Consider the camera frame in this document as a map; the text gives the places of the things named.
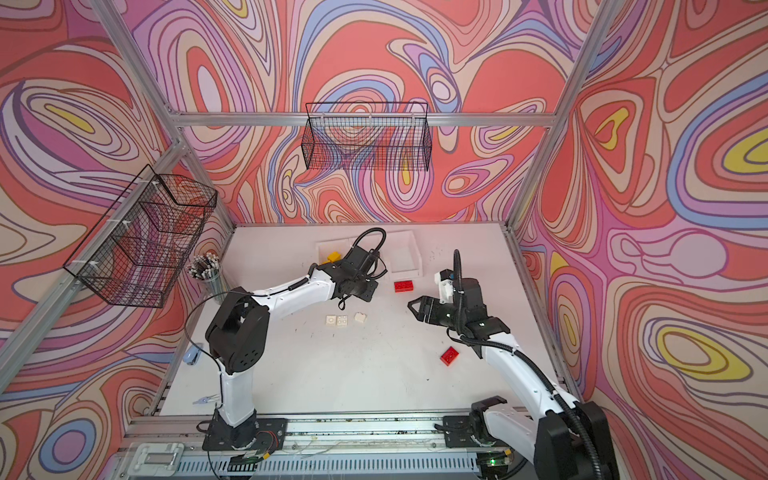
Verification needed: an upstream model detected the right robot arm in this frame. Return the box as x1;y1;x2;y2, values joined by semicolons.
407;278;620;479

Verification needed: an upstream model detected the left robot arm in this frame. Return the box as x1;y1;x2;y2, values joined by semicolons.
205;245;383;428

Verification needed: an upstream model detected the red flat lego near bin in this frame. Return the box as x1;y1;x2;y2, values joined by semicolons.
394;280;414;293

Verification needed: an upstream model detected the red lego brick front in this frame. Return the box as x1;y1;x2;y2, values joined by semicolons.
440;347;459;366

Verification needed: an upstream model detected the white three-compartment bin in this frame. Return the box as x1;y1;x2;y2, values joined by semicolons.
315;230;423;281

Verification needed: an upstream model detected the clear cup of pens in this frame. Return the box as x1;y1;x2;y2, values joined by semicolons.
187;252;230;304

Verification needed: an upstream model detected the blue stapler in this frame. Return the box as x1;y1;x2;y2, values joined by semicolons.
182;344;203;366

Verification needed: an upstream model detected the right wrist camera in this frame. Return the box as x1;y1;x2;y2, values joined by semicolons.
434;269;455;304

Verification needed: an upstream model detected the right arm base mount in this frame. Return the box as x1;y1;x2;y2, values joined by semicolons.
433;396;507;448

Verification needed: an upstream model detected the back wire basket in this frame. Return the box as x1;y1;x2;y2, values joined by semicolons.
301;101;433;172

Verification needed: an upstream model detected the wire basket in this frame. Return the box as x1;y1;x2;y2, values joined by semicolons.
301;101;433;172
63;165;218;308

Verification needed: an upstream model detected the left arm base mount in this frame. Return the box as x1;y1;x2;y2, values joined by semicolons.
196;411;288;454

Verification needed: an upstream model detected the left wire basket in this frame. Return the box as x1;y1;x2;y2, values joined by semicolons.
63;165;218;308

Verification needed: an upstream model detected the white box on rail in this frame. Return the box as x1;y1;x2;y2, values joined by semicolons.
126;443;185;478

